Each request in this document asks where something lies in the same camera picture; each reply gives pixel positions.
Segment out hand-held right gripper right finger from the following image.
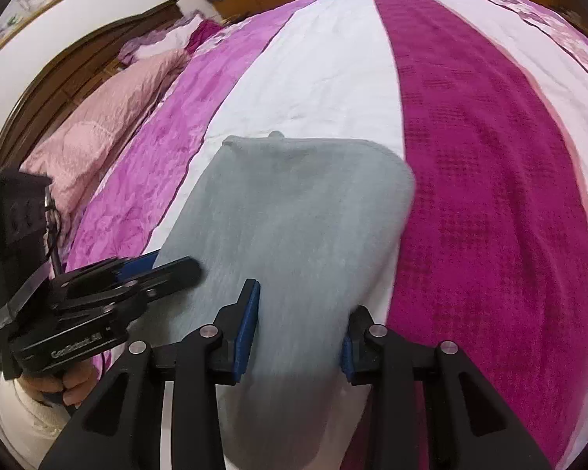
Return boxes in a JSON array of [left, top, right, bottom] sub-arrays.
[[339, 305, 552, 470]]

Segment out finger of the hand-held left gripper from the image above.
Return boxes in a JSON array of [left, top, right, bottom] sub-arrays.
[[69, 256, 203, 312], [61, 251, 162, 291]]

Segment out floral pink bedsheet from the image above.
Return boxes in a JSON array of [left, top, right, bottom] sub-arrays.
[[448, 0, 588, 67]]

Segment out grey pants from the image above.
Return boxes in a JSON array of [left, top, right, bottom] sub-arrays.
[[154, 131, 416, 470]]

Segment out framed wall picture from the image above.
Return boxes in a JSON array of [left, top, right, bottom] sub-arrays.
[[0, 0, 67, 53]]

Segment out dark wooden headboard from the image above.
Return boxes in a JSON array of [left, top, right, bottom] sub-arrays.
[[0, 0, 184, 172]]

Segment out pink pillow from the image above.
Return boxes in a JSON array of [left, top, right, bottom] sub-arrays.
[[20, 49, 192, 228]]

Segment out purple ruffled pillow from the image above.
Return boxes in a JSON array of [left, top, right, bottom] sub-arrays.
[[118, 10, 223, 65]]

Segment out person's left forearm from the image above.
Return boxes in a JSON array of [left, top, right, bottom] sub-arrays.
[[0, 378, 75, 454]]

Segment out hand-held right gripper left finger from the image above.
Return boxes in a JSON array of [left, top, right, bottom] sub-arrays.
[[39, 279, 262, 470]]

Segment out person's left hand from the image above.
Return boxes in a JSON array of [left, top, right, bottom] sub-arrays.
[[22, 356, 102, 408]]

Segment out purple white striped blanket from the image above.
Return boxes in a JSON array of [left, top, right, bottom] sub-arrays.
[[64, 0, 588, 470]]

